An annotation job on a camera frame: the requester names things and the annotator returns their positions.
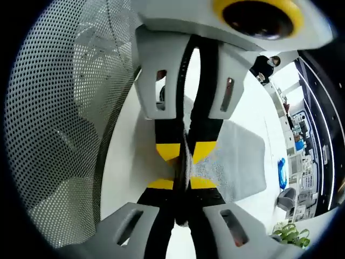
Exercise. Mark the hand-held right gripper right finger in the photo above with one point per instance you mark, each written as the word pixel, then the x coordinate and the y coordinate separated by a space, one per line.
pixel 207 215

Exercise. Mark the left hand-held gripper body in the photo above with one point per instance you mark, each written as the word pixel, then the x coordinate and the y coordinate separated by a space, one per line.
pixel 188 19

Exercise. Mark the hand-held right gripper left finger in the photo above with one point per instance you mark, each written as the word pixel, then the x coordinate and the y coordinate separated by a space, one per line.
pixel 156 215

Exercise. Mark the grey towel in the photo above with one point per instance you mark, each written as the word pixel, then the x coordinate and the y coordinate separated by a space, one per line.
pixel 242 162

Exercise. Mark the grey curved headset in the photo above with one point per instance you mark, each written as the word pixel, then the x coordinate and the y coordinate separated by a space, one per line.
pixel 287 198

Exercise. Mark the blue packet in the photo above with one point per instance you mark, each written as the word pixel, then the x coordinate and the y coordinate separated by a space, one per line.
pixel 283 172

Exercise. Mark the green potted plant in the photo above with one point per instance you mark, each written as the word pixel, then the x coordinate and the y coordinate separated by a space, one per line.
pixel 292 234

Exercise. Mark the blue storage box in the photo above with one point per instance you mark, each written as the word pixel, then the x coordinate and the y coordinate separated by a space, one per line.
pixel 299 145

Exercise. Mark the grey perforated mesh chair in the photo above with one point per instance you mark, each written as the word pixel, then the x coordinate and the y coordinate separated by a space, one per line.
pixel 62 121

